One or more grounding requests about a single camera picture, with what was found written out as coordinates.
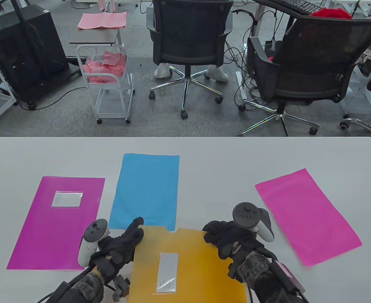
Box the person's left hand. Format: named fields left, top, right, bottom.
left=89, top=217, right=144, bottom=278

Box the person's right hand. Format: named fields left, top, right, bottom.
left=202, top=220, right=273, bottom=278

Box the grey hand controller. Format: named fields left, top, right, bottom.
left=78, top=219, right=110, bottom=267
left=233, top=202, right=274, bottom=243

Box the yellow L-shaped folder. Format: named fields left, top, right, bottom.
left=128, top=225, right=247, bottom=303

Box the magenta L-shaped folder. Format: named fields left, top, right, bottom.
left=6, top=176, right=106, bottom=270

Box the pink cardstock sheet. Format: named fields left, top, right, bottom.
left=255, top=168, right=362, bottom=267

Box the person's right forearm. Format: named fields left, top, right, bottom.
left=233, top=252, right=309, bottom=303

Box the person's left forearm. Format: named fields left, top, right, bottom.
left=37, top=271, right=105, bottom=303

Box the chrome base office chair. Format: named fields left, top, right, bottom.
left=340, top=69, right=371, bottom=141

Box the pile of pink crumpled sheets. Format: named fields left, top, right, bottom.
left=83, top=51, right=127, bottom=84

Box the black mesh office chair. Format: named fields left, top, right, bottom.
left=147, top=0, right=233, bottom=120
left=238, top=16, right=371, bottom=137

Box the white rolling cart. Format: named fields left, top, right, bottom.
left=70, top=28, right=135, bottom=124

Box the black equipment cabinet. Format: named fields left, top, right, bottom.
left=0, top=4, right=81, bottom=110

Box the stack of pink sheets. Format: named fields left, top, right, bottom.
left=77, top=12, right=127, bottom=30

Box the black keyboard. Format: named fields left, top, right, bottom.
left=269, top=0, right=323, bottom=15

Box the red cloth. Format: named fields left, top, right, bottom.
left=310, top=8, right=353, bottom=19

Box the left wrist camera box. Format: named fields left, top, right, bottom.
left=112, top=275, right=131, bottom=301

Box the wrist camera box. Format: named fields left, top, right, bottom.
left=112, top=275, right=131, bottom=301
left=274, top=260, right=306, bottom=294

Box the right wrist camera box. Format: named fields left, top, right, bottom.
left=274, top=260, right=306, bottom=294

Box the black floor cable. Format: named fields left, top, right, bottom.
left=18, top=87, right=88, bottom=110

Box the tangle of black cables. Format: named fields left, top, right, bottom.
left=225, top=9, right=287, bottom=104

